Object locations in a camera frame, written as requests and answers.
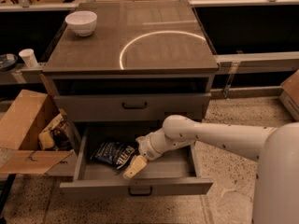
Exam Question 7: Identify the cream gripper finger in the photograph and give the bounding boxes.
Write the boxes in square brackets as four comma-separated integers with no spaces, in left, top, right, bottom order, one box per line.
[123,155,147,179]

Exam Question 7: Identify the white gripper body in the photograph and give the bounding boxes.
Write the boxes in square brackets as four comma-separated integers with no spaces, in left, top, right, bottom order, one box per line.
[136,134,162,161]

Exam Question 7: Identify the blue chip bag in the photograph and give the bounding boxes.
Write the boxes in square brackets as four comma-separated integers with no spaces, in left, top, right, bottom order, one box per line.
[91,138,138,170]

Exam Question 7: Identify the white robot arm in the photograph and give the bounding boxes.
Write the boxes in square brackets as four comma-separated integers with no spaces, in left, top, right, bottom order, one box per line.
[124,115,299,224]

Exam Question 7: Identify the grey open middle drawer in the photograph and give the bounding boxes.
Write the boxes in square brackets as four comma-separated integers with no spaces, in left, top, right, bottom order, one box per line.
[60,121,213,199]

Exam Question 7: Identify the grey drawer cabinet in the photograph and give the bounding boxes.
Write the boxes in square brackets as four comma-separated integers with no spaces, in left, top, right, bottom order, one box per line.
[42,0,220,147]

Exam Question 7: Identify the grey upper drawer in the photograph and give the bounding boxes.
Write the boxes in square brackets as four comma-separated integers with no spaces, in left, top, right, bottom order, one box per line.
[54,93,211,122]

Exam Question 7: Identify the snack bags in box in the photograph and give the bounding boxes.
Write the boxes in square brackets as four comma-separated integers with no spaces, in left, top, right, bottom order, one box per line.
[38,114,72,151]

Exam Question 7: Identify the open cardboard box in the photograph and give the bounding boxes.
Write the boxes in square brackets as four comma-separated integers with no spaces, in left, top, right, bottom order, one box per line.
[0,90,77,176]

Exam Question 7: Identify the white ceramic bowl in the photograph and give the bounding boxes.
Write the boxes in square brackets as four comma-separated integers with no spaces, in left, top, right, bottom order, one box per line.
[65,11,97,36]

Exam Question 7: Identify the cardboard box at right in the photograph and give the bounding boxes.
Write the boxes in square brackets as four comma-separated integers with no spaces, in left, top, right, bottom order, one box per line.
[279,70,299,121]

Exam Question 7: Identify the white paper cup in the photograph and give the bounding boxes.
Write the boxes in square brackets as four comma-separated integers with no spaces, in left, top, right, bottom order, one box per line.
[19,49,38,68]

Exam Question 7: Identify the dark round dish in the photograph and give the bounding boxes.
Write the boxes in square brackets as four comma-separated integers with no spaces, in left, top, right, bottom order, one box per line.
[0,53,18,72]

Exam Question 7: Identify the grey metal shelf rail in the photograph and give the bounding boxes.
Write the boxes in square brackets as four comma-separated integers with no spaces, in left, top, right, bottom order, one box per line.
[215,51,299,75]

